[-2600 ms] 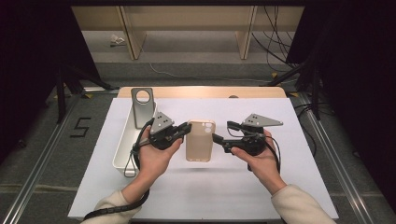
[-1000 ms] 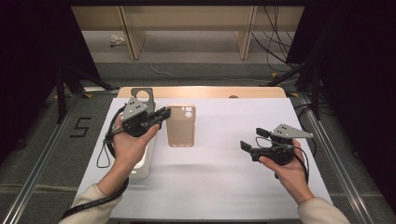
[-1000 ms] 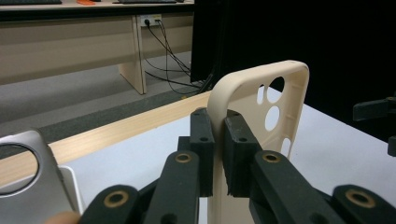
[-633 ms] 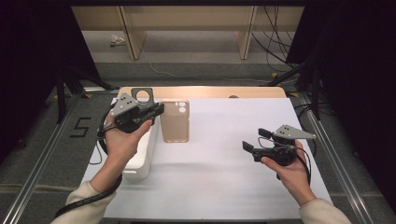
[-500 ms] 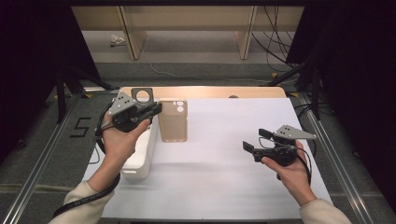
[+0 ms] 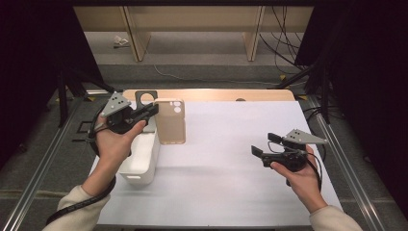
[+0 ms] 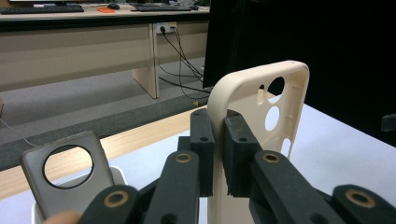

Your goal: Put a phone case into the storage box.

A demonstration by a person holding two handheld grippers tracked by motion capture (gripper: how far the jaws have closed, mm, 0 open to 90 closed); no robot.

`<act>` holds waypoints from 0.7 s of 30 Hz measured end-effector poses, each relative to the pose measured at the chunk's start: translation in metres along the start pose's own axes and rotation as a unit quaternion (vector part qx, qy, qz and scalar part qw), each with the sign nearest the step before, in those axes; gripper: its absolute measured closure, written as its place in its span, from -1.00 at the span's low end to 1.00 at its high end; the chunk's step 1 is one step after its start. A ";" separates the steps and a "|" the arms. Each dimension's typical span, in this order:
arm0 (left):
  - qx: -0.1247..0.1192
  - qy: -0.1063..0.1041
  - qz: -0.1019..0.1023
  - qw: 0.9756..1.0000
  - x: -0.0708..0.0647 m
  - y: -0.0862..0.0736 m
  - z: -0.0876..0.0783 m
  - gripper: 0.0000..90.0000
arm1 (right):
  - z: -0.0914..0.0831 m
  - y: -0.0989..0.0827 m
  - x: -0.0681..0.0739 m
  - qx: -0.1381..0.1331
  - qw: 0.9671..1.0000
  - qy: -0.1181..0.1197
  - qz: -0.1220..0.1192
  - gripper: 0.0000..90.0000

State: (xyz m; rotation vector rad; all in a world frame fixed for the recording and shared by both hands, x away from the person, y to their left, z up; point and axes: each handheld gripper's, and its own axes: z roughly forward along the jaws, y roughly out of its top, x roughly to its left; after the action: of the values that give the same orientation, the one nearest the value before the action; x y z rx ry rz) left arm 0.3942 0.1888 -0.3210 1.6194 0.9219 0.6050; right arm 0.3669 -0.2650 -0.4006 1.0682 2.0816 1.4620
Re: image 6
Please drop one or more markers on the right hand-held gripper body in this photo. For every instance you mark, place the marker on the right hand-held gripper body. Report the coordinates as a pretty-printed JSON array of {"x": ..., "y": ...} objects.
[{"x": 303, "y": 138}]

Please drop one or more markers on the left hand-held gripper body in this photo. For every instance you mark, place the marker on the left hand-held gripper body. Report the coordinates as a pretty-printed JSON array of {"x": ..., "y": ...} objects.
[{"x": 116, "y": 104}]

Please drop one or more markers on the beige phone case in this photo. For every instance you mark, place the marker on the beige phone case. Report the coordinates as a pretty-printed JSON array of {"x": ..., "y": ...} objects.
[{"x": 170, "y": 125}]

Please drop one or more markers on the white plastic storage box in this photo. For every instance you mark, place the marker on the white plastic storage box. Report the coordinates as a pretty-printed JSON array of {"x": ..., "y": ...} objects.
[{"x": 141, "y": 157}]

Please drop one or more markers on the person's left hand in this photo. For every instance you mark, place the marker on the person's left hand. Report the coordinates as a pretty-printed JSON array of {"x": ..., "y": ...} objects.
[{"x": 114, "y": 147}]

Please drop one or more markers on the person's right hand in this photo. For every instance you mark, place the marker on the person's right hand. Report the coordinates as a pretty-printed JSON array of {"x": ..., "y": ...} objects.
[{"x": 303, "y": 183}]

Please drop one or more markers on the black metal stand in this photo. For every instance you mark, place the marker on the black metal stand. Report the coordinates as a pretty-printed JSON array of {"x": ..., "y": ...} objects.
[
  {"x": 62, "y": 102},
  {"x": 325, "y": 96}
]

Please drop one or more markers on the dark round table grommet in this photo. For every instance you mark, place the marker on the dark round table grommet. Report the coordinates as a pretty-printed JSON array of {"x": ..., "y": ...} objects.
[{"x": 240, "y": 99}]

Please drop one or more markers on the crumpled white paper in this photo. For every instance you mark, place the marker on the crumpled white paper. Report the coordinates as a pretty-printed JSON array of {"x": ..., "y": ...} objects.
[{"x": 120, "y": 40}]

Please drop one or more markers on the wooden table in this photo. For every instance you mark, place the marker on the wooden table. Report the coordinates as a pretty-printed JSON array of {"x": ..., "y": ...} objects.
[{"x": 218, "y": 95}]

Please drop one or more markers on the black curtain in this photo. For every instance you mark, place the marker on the black curtain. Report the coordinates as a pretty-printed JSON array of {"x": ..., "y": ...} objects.
[
  {"x": 369, "y": 80},
  {"x": 29, "y": 64}
]

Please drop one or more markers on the wooden desk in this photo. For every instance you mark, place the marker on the wooden desk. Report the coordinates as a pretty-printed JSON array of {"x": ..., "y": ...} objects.
[{"x": 192, "y": 19}]

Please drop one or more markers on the aluminium floor rail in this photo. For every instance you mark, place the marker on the aluminium floor rail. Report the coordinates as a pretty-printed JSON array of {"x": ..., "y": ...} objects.
[
  {"x": 40, "y": 168},
  {"x": 347, "y": 167}
]

